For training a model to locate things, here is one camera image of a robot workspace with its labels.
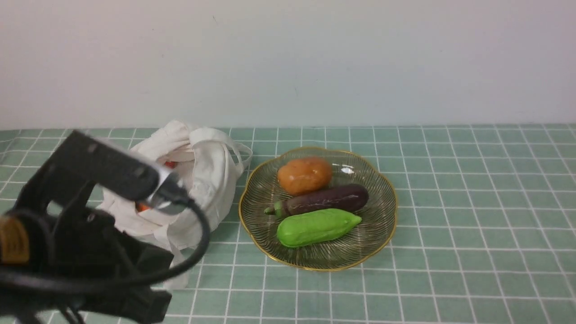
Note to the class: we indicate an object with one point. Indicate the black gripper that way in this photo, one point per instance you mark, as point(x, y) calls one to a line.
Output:
point(94, 249)

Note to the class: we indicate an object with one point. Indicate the white cloth bag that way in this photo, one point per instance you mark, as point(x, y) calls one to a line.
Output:
point(210, 163)

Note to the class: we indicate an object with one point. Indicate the brown potato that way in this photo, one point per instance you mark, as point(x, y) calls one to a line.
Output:
point(304, 175)

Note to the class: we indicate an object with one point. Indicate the lower orange carrot piece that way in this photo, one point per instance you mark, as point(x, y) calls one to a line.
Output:
point(141, 207)

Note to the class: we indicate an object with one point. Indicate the green cucumber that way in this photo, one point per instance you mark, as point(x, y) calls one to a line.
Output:
point(316, 227)

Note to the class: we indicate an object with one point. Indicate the dark purple eggplant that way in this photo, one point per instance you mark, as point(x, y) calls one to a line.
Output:
point(350, 197)

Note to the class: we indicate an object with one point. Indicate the ribbed glass plate gold rim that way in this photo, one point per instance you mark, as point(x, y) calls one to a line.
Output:
point(378, 217)

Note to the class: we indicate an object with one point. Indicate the green checkered tablecloth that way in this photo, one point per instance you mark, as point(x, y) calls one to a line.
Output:
point(485, 235)

